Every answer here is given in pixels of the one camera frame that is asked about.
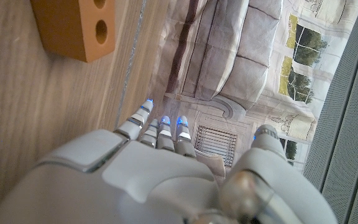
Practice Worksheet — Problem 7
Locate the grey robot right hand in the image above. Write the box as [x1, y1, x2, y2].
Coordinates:
[0, 98, 338, 224]

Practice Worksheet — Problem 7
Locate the brown brick block with holes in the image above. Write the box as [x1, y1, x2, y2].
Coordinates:
[29, 0, 117, 63]

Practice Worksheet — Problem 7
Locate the printed living room backdrop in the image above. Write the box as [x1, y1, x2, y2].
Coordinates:
[147, 0, 358, 175]

